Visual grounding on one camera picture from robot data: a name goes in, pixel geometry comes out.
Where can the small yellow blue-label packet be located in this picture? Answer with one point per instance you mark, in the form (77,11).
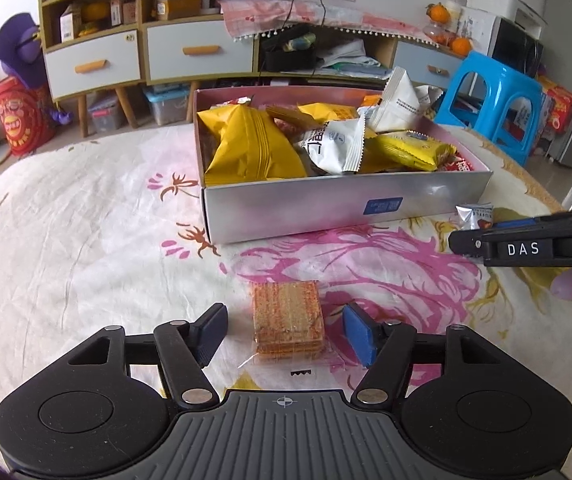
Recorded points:
(411,150)

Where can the red printed bag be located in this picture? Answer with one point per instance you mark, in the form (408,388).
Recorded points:
(20,117)

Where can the purple plush toy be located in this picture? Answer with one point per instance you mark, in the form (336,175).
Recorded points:
(20,50)

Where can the small white box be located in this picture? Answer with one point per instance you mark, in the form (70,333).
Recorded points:
(69,25)

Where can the white snack packet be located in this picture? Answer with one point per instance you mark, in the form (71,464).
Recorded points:
(336,150)
(401,100)

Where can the red snack carton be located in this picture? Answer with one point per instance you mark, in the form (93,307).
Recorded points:
(558,105)

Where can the black bag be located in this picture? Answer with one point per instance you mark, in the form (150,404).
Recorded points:
(288,57)

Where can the red candy packet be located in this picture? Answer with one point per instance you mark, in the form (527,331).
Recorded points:
(461,165)

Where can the blue plastic stool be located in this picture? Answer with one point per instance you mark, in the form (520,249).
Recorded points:
(491,77)

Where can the white drawer with round sticker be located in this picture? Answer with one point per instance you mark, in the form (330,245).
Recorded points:
(93,62)

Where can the white printer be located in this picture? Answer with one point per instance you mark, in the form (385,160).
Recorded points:
(506,7)

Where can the orange fruit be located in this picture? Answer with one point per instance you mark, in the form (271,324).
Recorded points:
(437,14)
(462,46)

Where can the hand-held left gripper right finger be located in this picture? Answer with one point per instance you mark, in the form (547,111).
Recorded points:
(361,332)

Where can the blue-lid storage bin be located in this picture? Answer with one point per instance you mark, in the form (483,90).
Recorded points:
(166,105)

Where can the black microwave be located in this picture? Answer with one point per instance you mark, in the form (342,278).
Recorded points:
(516,49)

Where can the blue-grey drawer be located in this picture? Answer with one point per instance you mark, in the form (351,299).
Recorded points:
(423,62)

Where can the clear storage bin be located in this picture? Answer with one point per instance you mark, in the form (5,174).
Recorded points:
(105,112)

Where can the large yellow snack packet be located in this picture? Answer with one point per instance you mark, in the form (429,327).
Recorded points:
(331,110)
(246,145)

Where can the pink cardboard box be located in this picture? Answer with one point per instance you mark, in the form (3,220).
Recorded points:
(316,210)

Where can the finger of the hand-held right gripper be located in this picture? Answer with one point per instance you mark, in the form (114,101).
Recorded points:
(516,223)
(468,242)

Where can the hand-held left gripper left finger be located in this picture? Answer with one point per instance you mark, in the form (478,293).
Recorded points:
(210,332)

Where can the wide white drawer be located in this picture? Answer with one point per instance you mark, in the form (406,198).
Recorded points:
(199,50)

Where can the clear orange wafer packet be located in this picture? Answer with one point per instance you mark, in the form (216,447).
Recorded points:
(286,320)

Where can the low wooden stand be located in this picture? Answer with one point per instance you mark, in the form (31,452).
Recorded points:
(386,60)

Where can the pink fringed cloth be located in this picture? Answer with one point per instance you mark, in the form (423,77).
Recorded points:
(276,15)

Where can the wooden cabinet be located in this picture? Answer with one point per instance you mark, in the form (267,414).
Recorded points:
(143,25)

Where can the small silver red packet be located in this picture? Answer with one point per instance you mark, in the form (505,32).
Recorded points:
(473,214)

